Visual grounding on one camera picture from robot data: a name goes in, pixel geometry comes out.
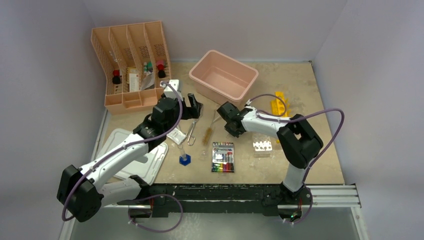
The white card box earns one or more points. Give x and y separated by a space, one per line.
133 80

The coloured marker pen pack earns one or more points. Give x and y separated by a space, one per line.
223 157

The black aluminium base frame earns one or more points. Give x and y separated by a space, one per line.
228 212

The red black stamp right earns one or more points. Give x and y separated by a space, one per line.
160 65

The metal crucible tongs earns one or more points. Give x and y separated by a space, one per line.
191 139

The peach plastic desk organizer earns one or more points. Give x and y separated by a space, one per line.
126 48

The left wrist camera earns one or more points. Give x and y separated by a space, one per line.
172 89

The yellow test tube rack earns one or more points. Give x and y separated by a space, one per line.
277 107

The white plastic lid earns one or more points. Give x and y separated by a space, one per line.
146 167

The red black stamp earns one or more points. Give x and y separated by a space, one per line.
160 65
116 77

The white sachet packet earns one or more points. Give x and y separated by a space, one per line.
177 136

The green grey eraser block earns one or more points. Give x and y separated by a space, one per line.
149 66

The clear ruler set packet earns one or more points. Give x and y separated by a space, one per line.
148 81

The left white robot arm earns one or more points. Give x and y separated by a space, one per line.
83 191

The wire test tube brush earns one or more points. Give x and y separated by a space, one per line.
209 130

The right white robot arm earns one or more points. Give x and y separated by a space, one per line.
299 141

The red black stamp left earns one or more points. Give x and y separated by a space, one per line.
116 77

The pink plastic bin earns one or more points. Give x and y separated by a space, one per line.
222 78

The clear plastic well tray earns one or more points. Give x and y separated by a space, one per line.
262 145

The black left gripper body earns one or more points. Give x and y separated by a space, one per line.
188 112

